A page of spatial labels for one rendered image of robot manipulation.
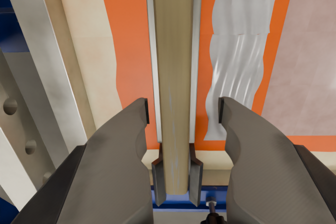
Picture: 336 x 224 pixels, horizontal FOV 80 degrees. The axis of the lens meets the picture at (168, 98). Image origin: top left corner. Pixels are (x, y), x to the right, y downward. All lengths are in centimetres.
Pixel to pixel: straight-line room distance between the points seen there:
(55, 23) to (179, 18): 16
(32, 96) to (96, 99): 142
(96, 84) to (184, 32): 19
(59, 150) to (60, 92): 170
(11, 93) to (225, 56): 28
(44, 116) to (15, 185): 143
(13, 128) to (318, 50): 41
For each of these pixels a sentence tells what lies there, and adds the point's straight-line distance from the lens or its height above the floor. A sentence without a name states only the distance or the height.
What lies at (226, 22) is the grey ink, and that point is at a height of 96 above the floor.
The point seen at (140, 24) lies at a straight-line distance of 27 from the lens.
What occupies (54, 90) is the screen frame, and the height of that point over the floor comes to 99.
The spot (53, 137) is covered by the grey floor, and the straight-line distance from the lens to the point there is 191.
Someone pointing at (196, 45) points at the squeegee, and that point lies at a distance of 24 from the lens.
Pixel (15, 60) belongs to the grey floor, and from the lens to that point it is 166.
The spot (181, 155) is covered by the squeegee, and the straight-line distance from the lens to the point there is 23.
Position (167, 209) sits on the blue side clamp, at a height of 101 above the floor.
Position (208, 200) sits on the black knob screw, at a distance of 40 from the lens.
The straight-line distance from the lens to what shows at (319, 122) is 41.
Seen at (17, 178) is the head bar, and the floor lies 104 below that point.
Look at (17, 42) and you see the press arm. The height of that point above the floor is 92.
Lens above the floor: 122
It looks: 59 degrees down
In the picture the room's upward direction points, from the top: 177 degrees counter-clockwise
